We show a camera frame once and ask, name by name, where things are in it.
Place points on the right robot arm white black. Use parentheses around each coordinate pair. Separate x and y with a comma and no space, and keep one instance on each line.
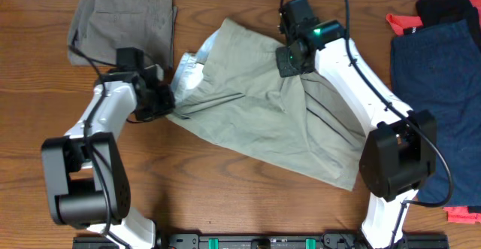
(395,161)

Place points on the folded dark grey shorts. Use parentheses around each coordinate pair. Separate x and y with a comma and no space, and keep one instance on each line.
(100,27)

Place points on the light khaki shorts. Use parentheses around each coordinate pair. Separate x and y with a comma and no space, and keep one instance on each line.
(231,94)

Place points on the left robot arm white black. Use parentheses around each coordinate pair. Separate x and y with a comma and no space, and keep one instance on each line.
(87,184)

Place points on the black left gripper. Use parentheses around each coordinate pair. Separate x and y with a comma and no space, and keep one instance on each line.
(168,102)

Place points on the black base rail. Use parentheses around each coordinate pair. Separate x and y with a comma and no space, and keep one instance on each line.
(263,242)

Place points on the red garment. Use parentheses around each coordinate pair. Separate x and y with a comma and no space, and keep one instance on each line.
(400,24)

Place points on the black garment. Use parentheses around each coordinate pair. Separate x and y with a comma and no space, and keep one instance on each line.
(447,8)

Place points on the navy blue garment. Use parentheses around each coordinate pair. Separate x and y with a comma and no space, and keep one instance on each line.
(438,69)

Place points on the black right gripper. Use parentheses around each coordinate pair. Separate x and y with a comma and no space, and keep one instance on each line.
(286,68)

